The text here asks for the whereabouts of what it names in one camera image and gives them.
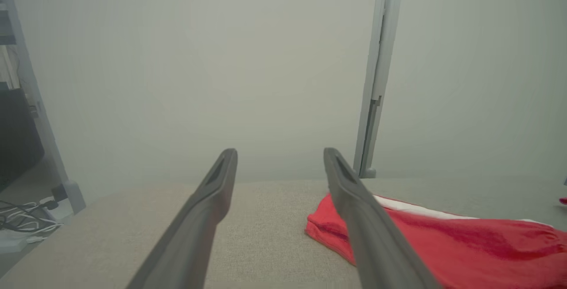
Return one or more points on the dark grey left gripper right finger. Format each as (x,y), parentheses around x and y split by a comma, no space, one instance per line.
(376,244)

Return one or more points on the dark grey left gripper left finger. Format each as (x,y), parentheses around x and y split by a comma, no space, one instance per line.
(199,222)

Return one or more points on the red shorts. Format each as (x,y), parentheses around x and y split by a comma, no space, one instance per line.
(465,244)

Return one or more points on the white power strip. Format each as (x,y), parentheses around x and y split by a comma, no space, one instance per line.
(13,242)

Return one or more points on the dark cabinet at left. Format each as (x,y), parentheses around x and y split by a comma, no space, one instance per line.
(17,138)

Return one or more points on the grey metal partition post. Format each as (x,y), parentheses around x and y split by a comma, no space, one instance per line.
(376,80)

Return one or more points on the grey tubular metal frame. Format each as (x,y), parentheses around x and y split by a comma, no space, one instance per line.
(44,125)

